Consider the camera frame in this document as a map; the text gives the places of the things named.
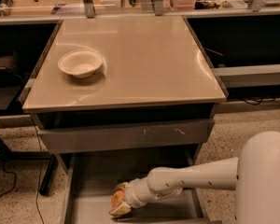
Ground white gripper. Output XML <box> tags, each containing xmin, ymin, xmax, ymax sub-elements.
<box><xmin>109</xmin><ymin>179</ymin><xmax>147</xmax><ymax>217</ymax></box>

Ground orange fruit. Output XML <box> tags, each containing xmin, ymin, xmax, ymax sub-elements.
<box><xmin>111</xmin><ymin>189</ymin><xmax>124</xmax><ymax>207</ymax></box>

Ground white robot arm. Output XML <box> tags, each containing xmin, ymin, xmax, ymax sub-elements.
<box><xmin>110</xmin><ymin>131</ymin><xmax>280</xmax><ymax>224</ymax></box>

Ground open grey middle drawer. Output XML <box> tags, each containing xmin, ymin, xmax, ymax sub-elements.
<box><xmin>60</xmin><ymin>147</ymin><xmax>221</xmax><ymax>224</ymax></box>

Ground closed grey top drawer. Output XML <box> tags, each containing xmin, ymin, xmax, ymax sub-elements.
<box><xmin>38</xmin><ymin>119</ymin><xmax>215</xmax><ymax>154</ymax></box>

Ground grey drawer cabinet with counter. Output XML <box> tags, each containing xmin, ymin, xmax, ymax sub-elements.
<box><xmin>19</xmin><ymin>15</ymin><xmax>229</xmax><ymax>224</ymax></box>

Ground black table leg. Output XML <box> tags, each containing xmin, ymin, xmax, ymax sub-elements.
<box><xmin>38</xmin><ymin>155</ymin><xmax>57</xmax><ymax>195</ymax></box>

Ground white paper bowl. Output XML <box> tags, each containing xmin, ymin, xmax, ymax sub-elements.
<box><xmin>58</xmin><ymin>50</ymin><xmax>104</xmax><ymax>78</ymax></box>

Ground black floor cable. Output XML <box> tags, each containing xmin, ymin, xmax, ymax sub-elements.
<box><xmin>0</xmin><ymin>115</ymin><xmax>46</xmax><ymax>224</ymax></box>

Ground grey metal post left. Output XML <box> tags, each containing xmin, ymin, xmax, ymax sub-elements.
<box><xmin>83</xmin><ymin>0</ymin><xmax>95</xmax><ymax>19</ymax></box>

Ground grey metal post middle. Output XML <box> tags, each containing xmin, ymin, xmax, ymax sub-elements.
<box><xmin>154</xmin><ymin>0</ymin><xmax>163</xmax><ymax>16</ymax></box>

